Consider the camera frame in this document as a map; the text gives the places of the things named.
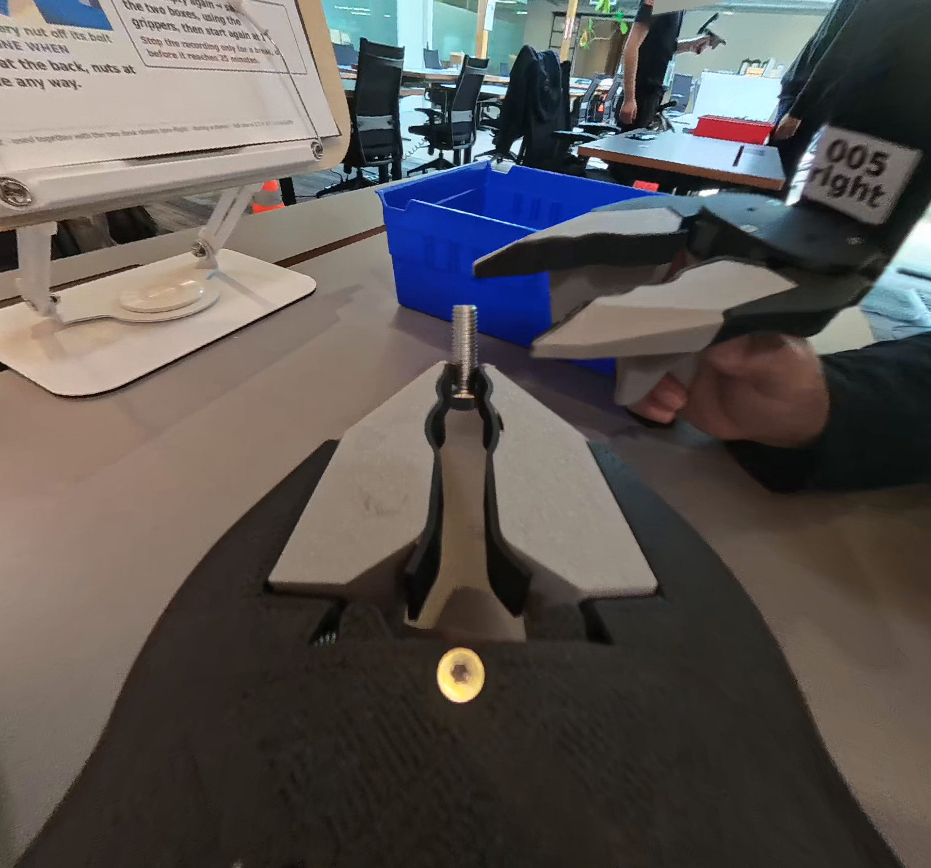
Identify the steel hex bolt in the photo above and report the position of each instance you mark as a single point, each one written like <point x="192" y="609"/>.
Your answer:
<point x="463" y="344"/>

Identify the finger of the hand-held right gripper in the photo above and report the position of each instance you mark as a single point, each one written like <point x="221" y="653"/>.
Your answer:
<point x="604" y="228"/>
<point x="691" y="300"/>

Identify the orange traffic cone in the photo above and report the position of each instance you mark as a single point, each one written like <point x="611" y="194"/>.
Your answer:
<point x="269" y="199"/>

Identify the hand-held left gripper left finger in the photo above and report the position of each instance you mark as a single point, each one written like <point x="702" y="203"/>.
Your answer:
<point x="349" y="504"/>

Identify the blue plastic bin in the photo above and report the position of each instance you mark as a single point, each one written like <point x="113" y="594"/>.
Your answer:
<point x="451" y="264"/>

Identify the person's right hand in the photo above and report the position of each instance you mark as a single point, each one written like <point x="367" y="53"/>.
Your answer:
<point x="764" y="388"/>

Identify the black office chair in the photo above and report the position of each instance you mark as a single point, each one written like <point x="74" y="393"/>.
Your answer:
<point x="564" y="144"/>
<point x="465" y="97"/>
<point x="378" y="82"/>

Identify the red plastic bin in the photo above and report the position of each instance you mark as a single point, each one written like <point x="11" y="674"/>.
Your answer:
<point x="731" y="130"/>

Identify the black jacket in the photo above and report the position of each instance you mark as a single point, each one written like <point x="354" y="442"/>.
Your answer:
<point x="531" y="97"/>

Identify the person's right forearm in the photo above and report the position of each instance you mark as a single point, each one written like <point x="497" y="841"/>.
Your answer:
<point x="873" y="417"/>

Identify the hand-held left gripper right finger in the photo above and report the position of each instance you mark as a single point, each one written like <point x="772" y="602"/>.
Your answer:
<point x="574" y="504"/>

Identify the wooden backing board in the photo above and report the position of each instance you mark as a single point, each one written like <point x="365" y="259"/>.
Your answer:
<point x="320" y="46"/>

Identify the green paper decoration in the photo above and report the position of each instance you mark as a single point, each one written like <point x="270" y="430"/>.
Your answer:
<point x="602" y="2"/>

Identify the wooden office desk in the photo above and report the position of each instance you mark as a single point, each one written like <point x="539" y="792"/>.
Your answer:
<point x="676" y="155"/>

